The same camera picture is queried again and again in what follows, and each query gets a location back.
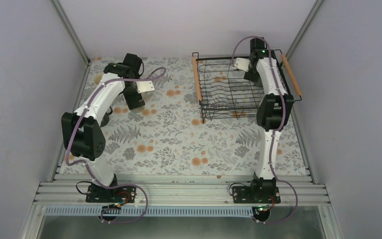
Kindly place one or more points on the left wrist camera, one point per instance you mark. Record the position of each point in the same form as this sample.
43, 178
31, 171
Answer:
144, 86

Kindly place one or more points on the wooden rack handle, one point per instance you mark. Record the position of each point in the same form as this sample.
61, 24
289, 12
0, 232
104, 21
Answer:
291, 75
196, 79

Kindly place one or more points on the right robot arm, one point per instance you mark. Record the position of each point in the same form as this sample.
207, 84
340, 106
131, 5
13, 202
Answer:
273, 110

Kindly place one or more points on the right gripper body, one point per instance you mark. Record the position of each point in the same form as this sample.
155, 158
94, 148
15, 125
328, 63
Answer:
255, 76

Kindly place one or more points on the floral pastel mug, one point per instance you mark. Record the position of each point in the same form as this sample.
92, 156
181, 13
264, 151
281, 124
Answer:
141, 110

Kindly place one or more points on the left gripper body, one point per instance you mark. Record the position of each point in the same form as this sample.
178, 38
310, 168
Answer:
130, 98

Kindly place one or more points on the slotted cable duct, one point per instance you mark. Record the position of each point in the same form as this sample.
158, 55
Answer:
152, 211

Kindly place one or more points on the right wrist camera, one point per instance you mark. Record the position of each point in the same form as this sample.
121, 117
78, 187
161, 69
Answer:
242, 64

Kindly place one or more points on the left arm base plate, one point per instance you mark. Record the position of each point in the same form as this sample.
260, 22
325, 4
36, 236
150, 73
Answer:
121, 195

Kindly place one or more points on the black wire dish rack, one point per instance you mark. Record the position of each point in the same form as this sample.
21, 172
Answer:
225, 92

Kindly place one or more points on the dark grey mug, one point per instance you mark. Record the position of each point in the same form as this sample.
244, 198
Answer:
105, 119

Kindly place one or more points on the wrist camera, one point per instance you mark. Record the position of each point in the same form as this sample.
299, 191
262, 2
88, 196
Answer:
144, 86
242, 64

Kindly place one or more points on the aluminium rail frame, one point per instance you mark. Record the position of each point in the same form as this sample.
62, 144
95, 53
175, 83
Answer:
182, 190

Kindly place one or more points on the left wooden rack handle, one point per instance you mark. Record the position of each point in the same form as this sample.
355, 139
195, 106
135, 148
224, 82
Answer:
196, 79

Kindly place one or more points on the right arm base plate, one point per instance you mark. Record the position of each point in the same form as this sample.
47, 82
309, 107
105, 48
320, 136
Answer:
243, 194

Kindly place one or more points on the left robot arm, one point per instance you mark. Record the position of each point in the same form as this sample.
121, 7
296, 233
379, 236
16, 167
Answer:
82, 134

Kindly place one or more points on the cream ribbed mug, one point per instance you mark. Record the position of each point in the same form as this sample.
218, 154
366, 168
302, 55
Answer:
98, 77

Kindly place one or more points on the right wooden rack handle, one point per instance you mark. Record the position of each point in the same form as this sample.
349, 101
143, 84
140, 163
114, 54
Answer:
291, 75

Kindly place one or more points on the floral tablecloth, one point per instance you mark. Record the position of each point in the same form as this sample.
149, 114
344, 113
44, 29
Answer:
170, 137

